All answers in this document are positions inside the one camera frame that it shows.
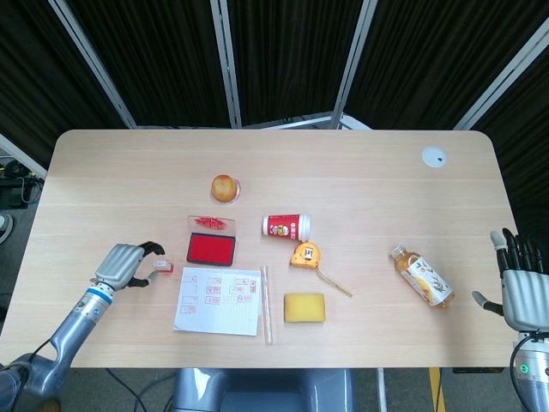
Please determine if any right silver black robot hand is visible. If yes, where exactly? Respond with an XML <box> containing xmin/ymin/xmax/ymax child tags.
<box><xmin>471</xmin><ymin>228</ymin><xmax>549</xmax><ymax>332</ymax></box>

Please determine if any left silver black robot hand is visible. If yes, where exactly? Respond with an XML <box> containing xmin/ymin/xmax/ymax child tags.
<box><xmin>94</xmin><ymin>240</ymin><xmax>166</xmax><ymax>289</ymax></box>

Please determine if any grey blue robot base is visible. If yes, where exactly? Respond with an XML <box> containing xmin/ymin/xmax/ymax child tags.
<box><xmin>171</xmin><ymin>367</ymin><xmax>357</xmax><ymax>412</ymax></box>

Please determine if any red ink pad clear lid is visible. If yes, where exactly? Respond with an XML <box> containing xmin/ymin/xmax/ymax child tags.
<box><xmin>185</xmin><ymin>214</ymin><xmax>238</xmax><ymax>269</ymax></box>

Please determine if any tea bottle white cap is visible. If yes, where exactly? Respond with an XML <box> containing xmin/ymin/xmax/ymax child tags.
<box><xmin>389</xmin><ymin>244</ymin><xmax>455</xmax><ymax>308</ymax></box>

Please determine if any white lined stamped notepad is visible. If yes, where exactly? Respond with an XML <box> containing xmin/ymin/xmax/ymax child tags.
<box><xmin>172</xmin><ymin>266</ymin><xmax>263</xmax><ymax>337</ymax></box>

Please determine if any yellow table leg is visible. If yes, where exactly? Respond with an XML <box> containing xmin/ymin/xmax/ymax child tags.
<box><xmin>427</xmin><ymin>367</ymin><xmax>443</xmax><ymax>412</ymax></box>

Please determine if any orange jelly cup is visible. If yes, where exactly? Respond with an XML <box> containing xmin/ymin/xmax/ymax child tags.
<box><xmin>210</xmin><ymin>173</ymin><xmax>243</xmax><ymax>204</ymax></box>

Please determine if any clear glass test tube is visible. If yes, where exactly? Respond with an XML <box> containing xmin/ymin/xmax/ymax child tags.
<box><xmin>262</xmin><ymin>264</ymin><xmax>275</xmax><ymax>344</ymax></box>

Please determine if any red paper cup white lid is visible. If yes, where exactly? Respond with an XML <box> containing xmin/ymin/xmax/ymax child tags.
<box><xmin>262</xmin><ymin>213</ymin><xmax>312</xmax><ymax>242</ymax></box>

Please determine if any white table leg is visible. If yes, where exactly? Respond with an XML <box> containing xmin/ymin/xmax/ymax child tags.
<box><xmin>376</xmin><ymin>367</ymin><xmax>388</xmax><ymax>412</ymax></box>

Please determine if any yellow tape measure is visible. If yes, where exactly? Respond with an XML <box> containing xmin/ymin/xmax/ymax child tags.
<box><xmin>289</xmin><ymin>241</ymin><xmax>353</xmax><ymax>299</ymax></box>

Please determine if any yellow sponge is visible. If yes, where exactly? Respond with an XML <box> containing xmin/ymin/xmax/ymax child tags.
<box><xmin>283</xmin><ymin>293</ymin><xmax>327</xmax><ymax>324</ymax></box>

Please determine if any black electronics with cables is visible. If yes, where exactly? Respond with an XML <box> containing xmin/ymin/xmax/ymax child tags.
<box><xmin>0</xmin><ymin>156</ymin><xmax>45</xmax><ymax>210</ymax></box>

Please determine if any black floor cable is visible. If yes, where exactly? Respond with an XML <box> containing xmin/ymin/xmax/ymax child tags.
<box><xmin>106</xmin><ymin>368</ymin><xmax>177</xmax><ymax>412</ymax></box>

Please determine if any white aluminium partition post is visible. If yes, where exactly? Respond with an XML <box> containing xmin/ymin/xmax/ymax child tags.
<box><xmin>208</xmin><ymin>0</ymin><xmax>244</xmax><ymax>129</ymax></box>
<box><xmin>453</xmin><ymin>27</ymin><xmax>549</xmax><ymax>130</ymax></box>
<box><xmin>0</xmin><ymin>132</ymin><xmax>49</xmax><ymax>178</ymax></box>
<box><xmin>47</xmin><ymin>0</ymin><xmax>137</xmax><ymax>129</ymax></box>
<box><xmin>330</xmin><ymin>0</ymin><xmax>379</xmax><ymax>129</ymax></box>

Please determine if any white cable grommet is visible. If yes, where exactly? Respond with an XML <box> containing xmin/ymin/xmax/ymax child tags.
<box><xmin>420</xmin><ymin>146</ymin><xmax>447</xmax><ymax>169</ymax></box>

